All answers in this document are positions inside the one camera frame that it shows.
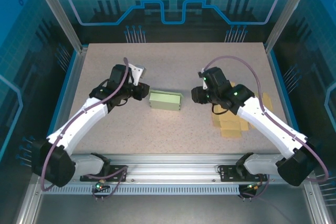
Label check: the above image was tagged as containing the green paper box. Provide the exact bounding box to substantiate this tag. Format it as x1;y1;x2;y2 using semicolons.
149;90;183;112

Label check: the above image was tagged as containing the yellow paper box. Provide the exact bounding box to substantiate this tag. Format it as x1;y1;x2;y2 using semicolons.
211;81;274;138

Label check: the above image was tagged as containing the blue table edge strip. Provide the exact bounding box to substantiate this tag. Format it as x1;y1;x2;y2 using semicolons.
266;50;311;163

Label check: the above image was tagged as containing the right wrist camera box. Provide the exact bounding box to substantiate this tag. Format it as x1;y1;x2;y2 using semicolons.
198;68;208;90

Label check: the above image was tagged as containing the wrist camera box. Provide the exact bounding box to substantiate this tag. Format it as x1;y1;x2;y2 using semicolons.
198;68;208;90
128;62;146;86

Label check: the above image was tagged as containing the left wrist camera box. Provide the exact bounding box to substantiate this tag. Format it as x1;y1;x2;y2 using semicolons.
128;62;146;86

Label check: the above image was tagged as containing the aluminium side rail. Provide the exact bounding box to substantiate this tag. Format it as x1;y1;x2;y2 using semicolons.
43;45;89;163

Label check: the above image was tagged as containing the aluminium mounting rail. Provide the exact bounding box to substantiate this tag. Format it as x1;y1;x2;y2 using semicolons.
33;154;316;186

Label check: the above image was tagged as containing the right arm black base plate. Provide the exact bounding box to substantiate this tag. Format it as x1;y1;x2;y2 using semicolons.
218;165;268;182

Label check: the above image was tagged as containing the aluminium corner post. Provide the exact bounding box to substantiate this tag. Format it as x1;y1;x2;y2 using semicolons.
28;0;89;54
264;0;317;54

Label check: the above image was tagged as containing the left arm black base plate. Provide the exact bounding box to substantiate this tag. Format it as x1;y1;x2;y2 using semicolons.
80;165;129;182

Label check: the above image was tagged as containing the slotted grey cable duct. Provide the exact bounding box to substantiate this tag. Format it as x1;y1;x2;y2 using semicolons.
41;185;242;196

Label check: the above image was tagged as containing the cable connector with LED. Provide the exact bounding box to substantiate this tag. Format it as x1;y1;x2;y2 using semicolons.
240;182;263;192
91;178;110;193

